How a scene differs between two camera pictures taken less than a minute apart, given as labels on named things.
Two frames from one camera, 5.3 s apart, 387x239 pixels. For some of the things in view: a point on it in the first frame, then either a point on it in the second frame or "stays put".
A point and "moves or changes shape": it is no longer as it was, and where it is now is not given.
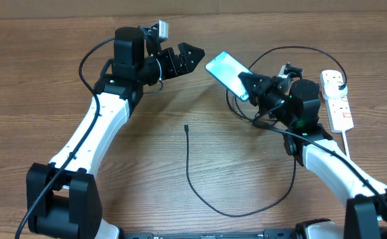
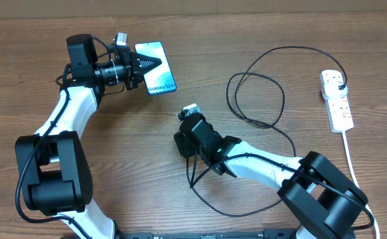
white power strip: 339,108 stays put
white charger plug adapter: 331,89 stays put
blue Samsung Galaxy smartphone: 227,68 moves or changes shape
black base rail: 267,234 stays put
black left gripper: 174,68 → 132,60
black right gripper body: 271,98 → 191,149
